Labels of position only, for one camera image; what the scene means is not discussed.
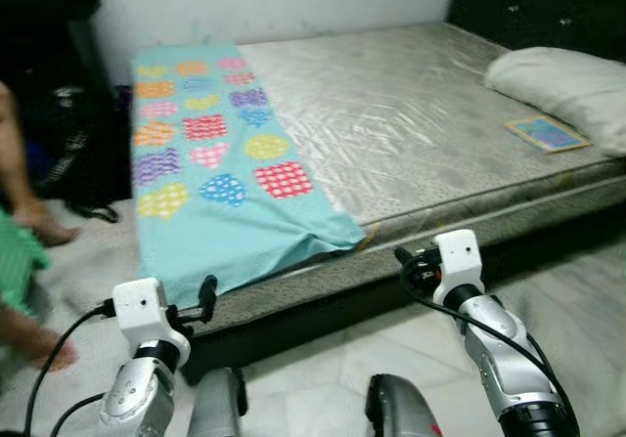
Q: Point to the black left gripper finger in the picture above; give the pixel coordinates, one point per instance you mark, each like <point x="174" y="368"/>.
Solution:
<point x="207" y="297"/>

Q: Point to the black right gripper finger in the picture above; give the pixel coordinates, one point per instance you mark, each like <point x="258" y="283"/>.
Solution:
<point x="404" y="255"/>

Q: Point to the teal blanket with coloured hearts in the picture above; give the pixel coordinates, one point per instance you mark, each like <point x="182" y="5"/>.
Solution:
<point x="215" y="232"/>

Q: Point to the blue yellow children's book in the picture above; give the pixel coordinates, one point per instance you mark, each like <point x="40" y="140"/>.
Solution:
<point x="548" y="134"/>

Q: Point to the white printed pillow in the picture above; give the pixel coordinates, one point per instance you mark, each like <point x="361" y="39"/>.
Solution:
<point x="567" y="90"/>

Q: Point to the grey left robot leg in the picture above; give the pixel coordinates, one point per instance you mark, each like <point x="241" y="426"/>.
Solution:
<point x="217" y="408"/>

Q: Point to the grey robot leg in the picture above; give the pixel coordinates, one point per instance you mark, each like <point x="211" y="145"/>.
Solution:
<point x="217" y="408"/>
<point x="401" y="413"/>

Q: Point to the grey quilted mattress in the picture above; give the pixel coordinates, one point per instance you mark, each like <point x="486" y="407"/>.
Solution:
<point x="391" y="114"/>

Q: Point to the grey right robot leg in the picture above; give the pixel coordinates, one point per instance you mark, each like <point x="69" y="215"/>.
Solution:
<point x="401" y="413"/>

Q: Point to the green plastic stool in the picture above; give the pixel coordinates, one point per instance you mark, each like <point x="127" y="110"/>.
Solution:
<point x="20" y="256"/>

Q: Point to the black bag with white print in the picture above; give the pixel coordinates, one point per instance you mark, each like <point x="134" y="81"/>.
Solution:
<point x="83" y="153"/>

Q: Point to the person in black shorts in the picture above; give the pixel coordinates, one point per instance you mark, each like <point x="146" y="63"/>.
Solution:
<point x="20" y="193"/>

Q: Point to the black tufted headboard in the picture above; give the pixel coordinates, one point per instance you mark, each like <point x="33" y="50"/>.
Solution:
<point x="548" y="7"/>

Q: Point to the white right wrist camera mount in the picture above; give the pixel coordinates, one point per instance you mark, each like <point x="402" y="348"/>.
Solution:
<point x="458" y="261"/>

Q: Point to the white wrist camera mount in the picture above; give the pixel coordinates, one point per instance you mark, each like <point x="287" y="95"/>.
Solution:
<point x="142" y="310"/>
<point x="458" y="261"/>

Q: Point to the black bed frame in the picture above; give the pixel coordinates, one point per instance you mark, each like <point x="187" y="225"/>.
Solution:
<point x="391" y="290"/>

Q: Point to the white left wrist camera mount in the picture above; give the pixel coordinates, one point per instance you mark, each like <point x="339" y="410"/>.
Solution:
<point x="142" y="310"/>

